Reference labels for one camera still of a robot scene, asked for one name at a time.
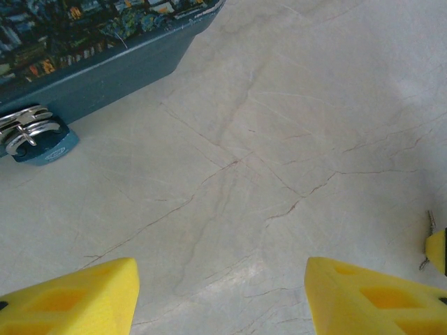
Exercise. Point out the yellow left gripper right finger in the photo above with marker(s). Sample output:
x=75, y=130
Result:
x=366, y=307

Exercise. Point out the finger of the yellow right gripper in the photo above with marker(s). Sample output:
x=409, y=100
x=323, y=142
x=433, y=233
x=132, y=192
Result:
x=436, y=249

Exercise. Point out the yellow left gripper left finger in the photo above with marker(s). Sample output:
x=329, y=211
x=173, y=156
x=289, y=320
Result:
x=70, y=307

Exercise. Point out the blue padlock silver shackle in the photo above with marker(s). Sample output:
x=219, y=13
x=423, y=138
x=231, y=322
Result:
x=52, y=153

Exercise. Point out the dark blue patterned box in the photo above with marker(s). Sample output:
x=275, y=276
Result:
x=104, y=80

